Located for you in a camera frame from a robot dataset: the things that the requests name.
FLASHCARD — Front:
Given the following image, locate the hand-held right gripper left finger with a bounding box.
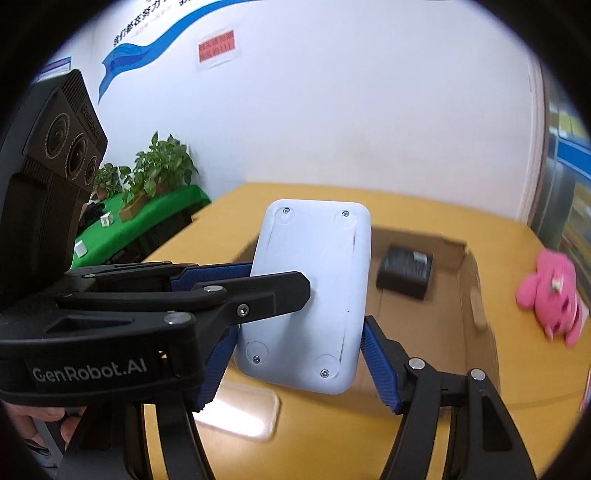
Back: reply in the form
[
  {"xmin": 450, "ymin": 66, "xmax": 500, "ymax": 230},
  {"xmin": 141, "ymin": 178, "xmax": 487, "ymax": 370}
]
[{"xmin": 65, "ymin": 325, "xmax": 241, "ymax": 480}]

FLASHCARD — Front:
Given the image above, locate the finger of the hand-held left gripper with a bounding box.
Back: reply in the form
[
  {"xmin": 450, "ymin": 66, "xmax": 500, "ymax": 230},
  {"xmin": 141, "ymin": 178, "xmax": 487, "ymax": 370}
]
[
  {"xmin": 55, "ymin": 271, "xmax": 311, "ymax": 329},
  {"xmin": 65, "ymin": 261, "xmax": 253, "ymax": 292}
]

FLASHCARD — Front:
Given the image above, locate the pink plush toy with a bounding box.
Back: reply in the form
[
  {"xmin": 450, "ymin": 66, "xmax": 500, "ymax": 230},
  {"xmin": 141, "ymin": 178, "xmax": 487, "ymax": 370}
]
[{"xmin": 516, "ymin": 248, "xmax": 591, "ymax": 348}]

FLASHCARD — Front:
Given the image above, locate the red wall sign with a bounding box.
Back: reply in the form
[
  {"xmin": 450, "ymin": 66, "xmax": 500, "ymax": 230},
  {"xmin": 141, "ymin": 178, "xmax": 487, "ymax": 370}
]
[{"xmin": 194, "ymin": 30, "xmax": 242, "ymax": 71}]

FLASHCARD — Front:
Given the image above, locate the wooden planter box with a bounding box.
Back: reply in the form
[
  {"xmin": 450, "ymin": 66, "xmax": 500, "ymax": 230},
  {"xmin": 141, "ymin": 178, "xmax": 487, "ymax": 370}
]
[{"xmin": 119, "ymin": 194, "xmax": 149, "ymax": 223}]

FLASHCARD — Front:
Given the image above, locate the clear plastic case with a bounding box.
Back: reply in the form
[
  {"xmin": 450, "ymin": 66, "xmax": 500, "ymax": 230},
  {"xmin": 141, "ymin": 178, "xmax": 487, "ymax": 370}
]
[{"xmin": 194, "ymin": 383, "xmax": 281, "ymax": 439}]

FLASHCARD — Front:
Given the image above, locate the glass partition with blue stripe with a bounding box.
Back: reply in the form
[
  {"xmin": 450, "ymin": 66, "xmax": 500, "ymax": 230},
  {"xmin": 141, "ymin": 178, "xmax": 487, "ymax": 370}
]
[{"xmin": 529, "ymin": 60, "xmax": 591, "ymax": 259}]

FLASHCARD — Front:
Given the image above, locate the small potted green plant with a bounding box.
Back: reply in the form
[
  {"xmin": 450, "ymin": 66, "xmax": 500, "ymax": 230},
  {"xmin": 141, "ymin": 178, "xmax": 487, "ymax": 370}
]
[{"xmin": 93, "ymin": 162, "xmax": 132, "ymax": 200}]

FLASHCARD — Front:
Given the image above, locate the black device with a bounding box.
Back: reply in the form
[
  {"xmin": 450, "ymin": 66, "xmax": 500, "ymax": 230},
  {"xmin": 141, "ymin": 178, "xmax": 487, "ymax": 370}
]
[{"xmin": 376, "ymin": 244, "xmax": 435, "ymax": 303}]

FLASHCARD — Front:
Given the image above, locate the blue wave wall poster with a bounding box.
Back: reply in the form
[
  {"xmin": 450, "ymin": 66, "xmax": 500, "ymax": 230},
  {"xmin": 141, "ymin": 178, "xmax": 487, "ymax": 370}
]
[{"xmin": 97, "ymin": 0, "xmax": 259, "ymax": 105}]

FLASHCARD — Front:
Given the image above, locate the blue wall sign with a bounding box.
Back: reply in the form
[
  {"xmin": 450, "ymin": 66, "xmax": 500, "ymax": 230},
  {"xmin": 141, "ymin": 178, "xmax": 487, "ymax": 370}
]
[{"xmin": 41, "ymin": 56, "xmax": 74, "ymax": 80}]

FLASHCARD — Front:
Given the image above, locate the white plastic device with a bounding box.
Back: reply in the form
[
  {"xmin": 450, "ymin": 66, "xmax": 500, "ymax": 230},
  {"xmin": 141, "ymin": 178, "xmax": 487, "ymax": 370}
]
[{"xmin": 235, "ymin": 199, "xmax": 373, "ymax": 395}]

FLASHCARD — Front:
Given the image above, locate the brown cardboard box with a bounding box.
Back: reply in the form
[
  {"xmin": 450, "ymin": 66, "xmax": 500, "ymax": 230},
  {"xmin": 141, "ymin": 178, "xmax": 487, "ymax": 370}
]
[{"xmin": 194, "ymin": 210, "xmax": 502, "ymax": 409}]

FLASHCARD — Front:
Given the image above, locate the large potted green plant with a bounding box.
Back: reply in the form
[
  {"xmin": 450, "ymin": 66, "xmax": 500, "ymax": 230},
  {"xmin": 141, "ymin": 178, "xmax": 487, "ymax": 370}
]
[{"xmin": 122, "ymin": 131, "xmax": 199, "ymax": 199}]

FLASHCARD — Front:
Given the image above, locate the green tablecloth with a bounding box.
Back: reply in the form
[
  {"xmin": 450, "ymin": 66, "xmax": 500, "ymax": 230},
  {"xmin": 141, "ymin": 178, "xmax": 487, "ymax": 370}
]
[{"xmin": 73, "ymin": 185, "xmax": 213, "ymax": 269}]

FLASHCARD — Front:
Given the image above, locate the wooden desktop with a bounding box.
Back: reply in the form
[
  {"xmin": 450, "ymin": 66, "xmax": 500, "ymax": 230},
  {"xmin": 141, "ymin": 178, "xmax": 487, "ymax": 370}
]
[{"xmin": 141, "ymin": 182, "xmax": 588, "ymax": 480}]

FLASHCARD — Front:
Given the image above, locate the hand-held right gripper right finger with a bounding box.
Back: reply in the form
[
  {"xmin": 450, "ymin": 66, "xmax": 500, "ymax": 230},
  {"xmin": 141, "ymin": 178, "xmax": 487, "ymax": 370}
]
[{"xmin": 362, "ymin": 316, "xmax": 539, "ymax": 480}]

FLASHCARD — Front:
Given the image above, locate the person's left hand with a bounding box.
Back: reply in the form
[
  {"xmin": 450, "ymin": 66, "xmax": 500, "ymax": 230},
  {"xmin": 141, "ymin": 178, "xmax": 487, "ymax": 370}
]
[{"xmin": 0, "ymin": 401, "xmax": 86, "ymax": 454}]

